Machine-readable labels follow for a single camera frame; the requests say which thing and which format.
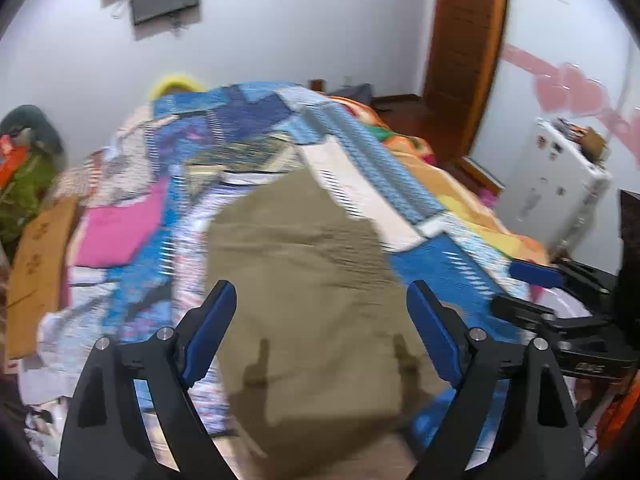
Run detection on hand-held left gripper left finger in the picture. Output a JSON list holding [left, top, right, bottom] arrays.
[[57, 280, 238, 480]]

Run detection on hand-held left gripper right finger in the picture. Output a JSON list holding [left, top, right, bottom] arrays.
[[406, 280, 586, 480]]

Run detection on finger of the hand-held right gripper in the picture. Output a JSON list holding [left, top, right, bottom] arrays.
[[490, 294, 608, 333], [509, 259, 618, 306]]

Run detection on olive green pants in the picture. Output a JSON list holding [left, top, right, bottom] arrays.
[[205, 167, 451, 480]]

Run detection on white sticker-covered appliance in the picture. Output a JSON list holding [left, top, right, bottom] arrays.
[[495, 117, 613, 256]]

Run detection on orange multicolour blanket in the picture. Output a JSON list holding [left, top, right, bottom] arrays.
[[330, 95, 548, 266]]

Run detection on pink cloth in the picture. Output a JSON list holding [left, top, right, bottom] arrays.
[[75, 177, 171, 267]]

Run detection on mustard yellow flower-print cloth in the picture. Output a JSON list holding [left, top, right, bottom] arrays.
[[7, 195, 81, 361]]

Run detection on patchwork quilt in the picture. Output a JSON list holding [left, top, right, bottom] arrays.
[[20, 80, 551, 461]]

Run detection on green storage bag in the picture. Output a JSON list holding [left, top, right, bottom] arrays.
[[0, 152, 61, 246]]

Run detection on white wardrobe door pink hearts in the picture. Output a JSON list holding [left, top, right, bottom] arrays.
[[470, 0, 640, 271]]

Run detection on grey backpack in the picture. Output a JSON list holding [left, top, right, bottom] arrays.
[[330, 85, 373, 106]]

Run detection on yellow foam arc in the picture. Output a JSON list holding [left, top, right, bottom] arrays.
[[150, 74, 206, 101]]

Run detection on wooden door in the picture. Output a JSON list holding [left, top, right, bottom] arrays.
[[422, 0, 511, 161]]

